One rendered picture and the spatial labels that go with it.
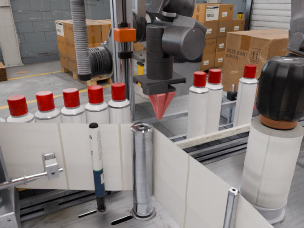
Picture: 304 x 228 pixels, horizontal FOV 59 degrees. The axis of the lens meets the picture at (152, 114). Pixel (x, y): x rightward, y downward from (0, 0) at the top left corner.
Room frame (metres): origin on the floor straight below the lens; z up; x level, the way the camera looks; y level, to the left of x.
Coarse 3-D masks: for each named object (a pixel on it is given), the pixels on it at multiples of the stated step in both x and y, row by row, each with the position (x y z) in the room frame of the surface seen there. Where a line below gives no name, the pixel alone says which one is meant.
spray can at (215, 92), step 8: (216, 72) 0.69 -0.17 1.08; (208, 80) 0.70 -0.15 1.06; (216, 80) 0.69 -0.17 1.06; (208, 88) 0.69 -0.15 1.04; (216, 88) 0.68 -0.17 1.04; (208, 96) 0.69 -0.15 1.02; (216, 96) 0.68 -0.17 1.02; (208, 104) 0.68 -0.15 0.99; (216, 104) 0.68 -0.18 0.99; (208, 112) 0.68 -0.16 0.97; (216, 112) 0.68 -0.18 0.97; (208, 120) 0.68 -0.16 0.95; (216, 120) 0.68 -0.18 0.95; (208, 128) 0.68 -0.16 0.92; (216, 128) 0.68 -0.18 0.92
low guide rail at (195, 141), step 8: (232, 128) 0.69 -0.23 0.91; (240, 128) 0.70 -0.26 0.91; (248, 128) 0.71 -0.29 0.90; (200, 136) 0.65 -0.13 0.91; (208, 136) 0.65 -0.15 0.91; (216, 136) 0.66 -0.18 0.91; (224, 136) 0.67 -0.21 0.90; (176, 144) 0.60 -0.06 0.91; (184, 144) 0.61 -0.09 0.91; (192, 144) 0.63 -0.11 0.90
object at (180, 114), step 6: (228, 102) 0.78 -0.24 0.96; (234, 102) 0.78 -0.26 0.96; (222, 108) 0.76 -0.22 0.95; (168, 114) 0.69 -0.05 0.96; (174, 114) 0.69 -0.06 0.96; (180, 114) 0.70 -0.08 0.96; (186, 114) 0.70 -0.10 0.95; (138, 120) 0.65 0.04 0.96; (144, 120) 0.65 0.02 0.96; (150, 120) 0.65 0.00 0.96; (156, 120) 0.66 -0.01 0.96; (162, 120) 0.67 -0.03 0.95
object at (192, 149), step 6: (300, 120) 0.82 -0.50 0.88; (222, 126) 0.78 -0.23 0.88; (228, 126) 0.78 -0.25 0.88; (174, 138) 0.70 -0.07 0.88; (180, 138) 0.70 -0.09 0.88; (222, 138) 0.70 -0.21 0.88; (228, 138) 0.70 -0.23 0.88; (234, 138) 0.70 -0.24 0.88; (204, 144) 0.66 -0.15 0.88; (210, 144) 0.66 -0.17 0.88; (216, 144) 0.66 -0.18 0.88; (186, 150) 0.63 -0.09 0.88; (192, 150) 0.63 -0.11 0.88; (24, 192) 0.46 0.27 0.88; (30, 192) 0.46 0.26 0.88; (36, 192) 0.46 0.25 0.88; (42, 192) 0.46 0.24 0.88; (24, 198) 0.44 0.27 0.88
